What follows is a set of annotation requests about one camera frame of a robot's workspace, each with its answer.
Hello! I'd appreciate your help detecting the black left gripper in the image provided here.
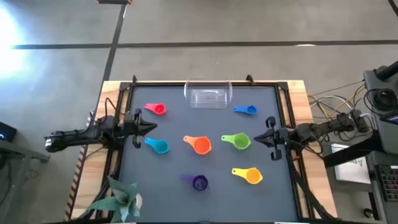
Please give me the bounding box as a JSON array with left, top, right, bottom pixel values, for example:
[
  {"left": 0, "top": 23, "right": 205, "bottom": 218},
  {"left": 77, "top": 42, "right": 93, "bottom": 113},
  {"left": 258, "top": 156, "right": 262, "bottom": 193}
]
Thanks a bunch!
[{"left": 123, "top": 107, "right": 158, "bottom": 149}]

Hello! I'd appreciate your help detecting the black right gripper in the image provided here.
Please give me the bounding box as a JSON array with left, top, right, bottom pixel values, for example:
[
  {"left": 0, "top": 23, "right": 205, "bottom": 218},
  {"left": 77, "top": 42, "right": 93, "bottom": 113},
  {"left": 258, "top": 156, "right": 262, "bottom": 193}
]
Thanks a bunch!
[{"left": 254, "top": 116, "right": 292, "bottom": 162}]

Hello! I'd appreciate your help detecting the red measuring cup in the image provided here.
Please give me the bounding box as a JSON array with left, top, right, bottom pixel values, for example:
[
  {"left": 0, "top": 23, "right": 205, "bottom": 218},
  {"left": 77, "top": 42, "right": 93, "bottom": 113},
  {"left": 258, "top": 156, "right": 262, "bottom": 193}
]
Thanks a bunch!
[{"left": 144, "top": 103, "right": 167, "bottom": 116}]

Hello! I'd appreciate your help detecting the teal measuring cup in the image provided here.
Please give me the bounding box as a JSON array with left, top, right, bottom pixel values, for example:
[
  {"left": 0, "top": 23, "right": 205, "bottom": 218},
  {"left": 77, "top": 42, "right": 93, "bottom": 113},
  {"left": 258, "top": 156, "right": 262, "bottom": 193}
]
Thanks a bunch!
[{"left": 144, "top": 137, "right": 170, "bottom": 154}]

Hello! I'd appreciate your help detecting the green measuring cup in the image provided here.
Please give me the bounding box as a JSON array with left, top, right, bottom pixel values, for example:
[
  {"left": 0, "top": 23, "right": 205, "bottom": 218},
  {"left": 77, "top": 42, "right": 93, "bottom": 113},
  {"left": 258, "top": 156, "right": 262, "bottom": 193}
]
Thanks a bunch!
[{"left": 221, "top": 133, "right": 252, "bottom": 151}]

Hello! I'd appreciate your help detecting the blue measuring cup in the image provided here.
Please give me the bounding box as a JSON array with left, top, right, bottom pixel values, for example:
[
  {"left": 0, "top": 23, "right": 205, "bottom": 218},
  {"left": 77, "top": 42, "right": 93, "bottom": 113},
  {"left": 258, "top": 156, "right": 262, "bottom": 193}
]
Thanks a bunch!
[{"left": 233, "top": 105, "right": 258, "bottom": 116}]

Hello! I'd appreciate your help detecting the yellow measuring cup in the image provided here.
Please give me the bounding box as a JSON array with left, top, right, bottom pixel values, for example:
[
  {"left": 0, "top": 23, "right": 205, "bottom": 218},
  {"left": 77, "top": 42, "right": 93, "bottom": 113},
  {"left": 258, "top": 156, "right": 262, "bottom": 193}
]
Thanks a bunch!
[{"left": 231, "top": 167, "right": 264, "bottom": 185}]

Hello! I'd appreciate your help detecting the orange measuring cup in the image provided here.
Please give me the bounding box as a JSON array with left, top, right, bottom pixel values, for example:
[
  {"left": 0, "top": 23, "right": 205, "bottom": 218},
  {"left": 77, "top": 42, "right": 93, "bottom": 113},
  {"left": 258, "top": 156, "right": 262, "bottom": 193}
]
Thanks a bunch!
[{"left": 183, "top": 135, "right": 213, "bottom": 156}]

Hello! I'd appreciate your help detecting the clear plastic basket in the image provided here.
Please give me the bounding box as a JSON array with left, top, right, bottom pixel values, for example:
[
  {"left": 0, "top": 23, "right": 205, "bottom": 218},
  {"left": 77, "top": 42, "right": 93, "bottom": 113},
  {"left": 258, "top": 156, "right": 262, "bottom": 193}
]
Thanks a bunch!
[{"left": 183, "top": 80, "right": 233, "bottom": 110}]

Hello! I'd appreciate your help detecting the purple measuring cup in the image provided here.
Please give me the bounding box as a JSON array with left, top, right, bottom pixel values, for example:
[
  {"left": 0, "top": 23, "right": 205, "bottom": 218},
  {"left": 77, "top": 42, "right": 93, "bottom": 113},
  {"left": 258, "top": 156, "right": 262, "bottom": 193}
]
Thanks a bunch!
[{"left": 180, "top": 173, "right": 209, "bottom": 192}]

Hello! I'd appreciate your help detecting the dark grey table mat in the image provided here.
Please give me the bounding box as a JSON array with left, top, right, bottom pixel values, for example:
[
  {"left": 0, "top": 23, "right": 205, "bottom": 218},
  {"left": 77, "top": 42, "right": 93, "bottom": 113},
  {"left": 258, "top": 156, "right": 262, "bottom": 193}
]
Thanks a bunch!
[{"left": 119, "top": 86, "right": 299, "bottom": 222}]

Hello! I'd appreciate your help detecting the green artificial plant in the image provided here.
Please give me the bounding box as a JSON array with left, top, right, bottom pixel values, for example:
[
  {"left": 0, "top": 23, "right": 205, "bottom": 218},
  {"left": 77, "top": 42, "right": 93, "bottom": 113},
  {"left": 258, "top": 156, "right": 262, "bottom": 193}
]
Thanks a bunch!
[{"left": 86, "top": 176, "right": 142, "bottom": 223}]

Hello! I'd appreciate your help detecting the yellow black striped tape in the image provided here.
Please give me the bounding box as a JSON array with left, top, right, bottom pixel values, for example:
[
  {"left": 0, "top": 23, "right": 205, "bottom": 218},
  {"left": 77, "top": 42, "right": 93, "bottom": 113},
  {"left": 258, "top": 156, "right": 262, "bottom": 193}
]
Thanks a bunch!
[{"left": 63, "top": 116, "right": 94, "bottom": 222}]

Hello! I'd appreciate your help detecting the black diagonal support beam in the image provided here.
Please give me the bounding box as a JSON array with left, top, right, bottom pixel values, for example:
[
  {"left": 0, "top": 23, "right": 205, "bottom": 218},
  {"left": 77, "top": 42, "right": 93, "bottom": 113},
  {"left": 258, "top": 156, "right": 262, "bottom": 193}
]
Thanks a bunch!
[{"left": 323, "top": 132, "right": 383, "bottom": 169}]

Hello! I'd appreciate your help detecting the white paper sheet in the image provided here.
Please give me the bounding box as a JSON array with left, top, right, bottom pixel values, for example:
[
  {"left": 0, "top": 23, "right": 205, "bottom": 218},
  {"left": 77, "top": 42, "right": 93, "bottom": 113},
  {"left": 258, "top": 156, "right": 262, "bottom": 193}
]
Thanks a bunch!
[{"left": 331, "top": 143, "right": 371, "bottom": 184}]

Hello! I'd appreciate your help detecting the black power strip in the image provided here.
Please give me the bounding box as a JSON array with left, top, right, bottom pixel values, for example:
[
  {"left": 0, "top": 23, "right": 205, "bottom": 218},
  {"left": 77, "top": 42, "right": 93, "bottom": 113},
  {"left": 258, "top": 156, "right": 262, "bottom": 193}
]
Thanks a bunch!
[{"left": 351, "top": 108, "right": 369, "bottom": 131}]

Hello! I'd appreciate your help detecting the grey computer desk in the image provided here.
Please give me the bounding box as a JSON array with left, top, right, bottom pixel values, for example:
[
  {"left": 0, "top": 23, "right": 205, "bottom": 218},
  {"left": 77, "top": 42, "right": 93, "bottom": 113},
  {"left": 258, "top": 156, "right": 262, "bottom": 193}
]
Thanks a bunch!
[{"left": 320, "top": 141, "right": 398, "bottom": 224}]

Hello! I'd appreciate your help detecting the grey equipment stand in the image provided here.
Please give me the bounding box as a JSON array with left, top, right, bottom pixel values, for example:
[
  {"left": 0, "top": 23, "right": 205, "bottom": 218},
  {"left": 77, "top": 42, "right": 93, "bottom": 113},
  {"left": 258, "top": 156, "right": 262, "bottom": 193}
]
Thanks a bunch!
[{"left": 363, "top": 60, "right": 398, "bottom": 155}]

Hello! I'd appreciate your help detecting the grey side desk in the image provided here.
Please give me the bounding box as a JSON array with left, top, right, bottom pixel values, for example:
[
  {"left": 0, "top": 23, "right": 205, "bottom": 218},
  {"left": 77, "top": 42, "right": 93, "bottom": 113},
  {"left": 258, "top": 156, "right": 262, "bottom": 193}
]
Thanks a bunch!
[{"left": 0, "top": 139, "right": 50, "bottom": 218}]

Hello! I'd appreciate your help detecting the black computer keyboard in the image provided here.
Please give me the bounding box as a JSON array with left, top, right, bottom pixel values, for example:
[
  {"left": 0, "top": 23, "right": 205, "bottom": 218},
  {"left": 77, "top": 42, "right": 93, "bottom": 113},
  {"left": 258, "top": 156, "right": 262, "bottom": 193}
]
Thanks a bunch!
[{"left": 376, "top": 164, "right": 398, "bottom": 202}]

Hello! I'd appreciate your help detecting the black electronic device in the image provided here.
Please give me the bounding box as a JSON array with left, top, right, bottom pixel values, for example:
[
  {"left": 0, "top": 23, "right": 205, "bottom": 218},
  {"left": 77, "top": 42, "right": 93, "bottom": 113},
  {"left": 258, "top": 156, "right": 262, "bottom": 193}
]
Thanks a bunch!
[{"left": 0, "top": 121, "right": 18, "bottom": 143}]

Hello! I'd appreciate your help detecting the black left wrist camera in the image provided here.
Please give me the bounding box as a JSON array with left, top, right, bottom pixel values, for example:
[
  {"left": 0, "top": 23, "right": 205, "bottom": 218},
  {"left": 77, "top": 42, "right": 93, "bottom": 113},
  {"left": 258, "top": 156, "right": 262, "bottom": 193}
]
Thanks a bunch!
[{"left": 123, "top": 111, "right": 135, "bottom": 129}]

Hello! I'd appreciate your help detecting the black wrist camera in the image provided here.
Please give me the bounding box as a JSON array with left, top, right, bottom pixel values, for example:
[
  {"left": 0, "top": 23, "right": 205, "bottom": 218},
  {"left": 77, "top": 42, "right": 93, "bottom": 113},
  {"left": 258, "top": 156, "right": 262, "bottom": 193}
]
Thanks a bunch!
[
  {"left": 279, "top": 127, "right": 292, "bottom": 144},
  {"left": 123, "top": 111, "right": 135, "bottom": 129}
]

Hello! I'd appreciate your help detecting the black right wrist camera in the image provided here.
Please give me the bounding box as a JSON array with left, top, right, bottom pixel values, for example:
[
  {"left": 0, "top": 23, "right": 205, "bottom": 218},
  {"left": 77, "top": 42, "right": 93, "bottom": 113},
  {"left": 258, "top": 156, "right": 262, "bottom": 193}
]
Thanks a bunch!
[{"left": 279, "top": 127, "right": 292, "bottom": 144}]

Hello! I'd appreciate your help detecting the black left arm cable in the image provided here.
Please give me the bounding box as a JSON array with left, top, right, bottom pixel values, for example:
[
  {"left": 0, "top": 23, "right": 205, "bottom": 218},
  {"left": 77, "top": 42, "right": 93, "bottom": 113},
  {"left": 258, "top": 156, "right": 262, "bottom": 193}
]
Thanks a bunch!
[{"left": 104, "top": 98, "right": 125, "bottom": 119}]

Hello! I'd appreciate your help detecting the black aluminium table frame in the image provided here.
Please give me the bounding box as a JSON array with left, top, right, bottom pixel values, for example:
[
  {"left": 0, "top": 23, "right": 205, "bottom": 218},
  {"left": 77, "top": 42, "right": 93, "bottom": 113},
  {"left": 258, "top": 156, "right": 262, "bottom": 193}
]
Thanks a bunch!
[{"left": 77, "top": 74, "right": 336, "bottom": 223}]

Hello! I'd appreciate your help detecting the tangled cable bundle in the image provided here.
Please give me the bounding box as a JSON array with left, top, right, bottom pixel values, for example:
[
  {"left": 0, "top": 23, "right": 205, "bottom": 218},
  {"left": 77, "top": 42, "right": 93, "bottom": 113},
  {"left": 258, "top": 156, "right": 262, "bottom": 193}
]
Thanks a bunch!
[{"left": 307, "top": 80, "right": 374, "bottom": 141}]

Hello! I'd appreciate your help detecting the coiled black cable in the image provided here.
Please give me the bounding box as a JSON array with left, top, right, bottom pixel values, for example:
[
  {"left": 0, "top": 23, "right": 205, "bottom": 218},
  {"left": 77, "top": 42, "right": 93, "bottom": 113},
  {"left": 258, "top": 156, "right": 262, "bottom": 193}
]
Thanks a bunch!
[{"left": 368, "top": 88, "right": 398, "bottom": 111}]

